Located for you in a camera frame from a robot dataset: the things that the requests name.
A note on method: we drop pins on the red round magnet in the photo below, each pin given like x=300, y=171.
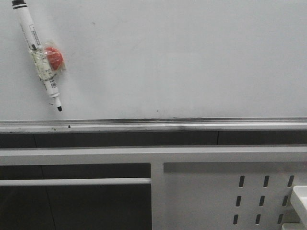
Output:
x=54, y=56

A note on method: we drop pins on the white black whiteboard marker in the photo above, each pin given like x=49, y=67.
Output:
x=39, y=55

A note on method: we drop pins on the white whiteboard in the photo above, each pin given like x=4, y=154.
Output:
x=135, y=59

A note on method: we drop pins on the white perforated metal rack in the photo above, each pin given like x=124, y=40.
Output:
x=193, y=188

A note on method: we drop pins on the white plastic marker tray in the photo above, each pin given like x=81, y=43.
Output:
x=299, y=202

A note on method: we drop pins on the aluminium whiteboard tray rail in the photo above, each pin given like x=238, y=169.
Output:
x=153, y=125

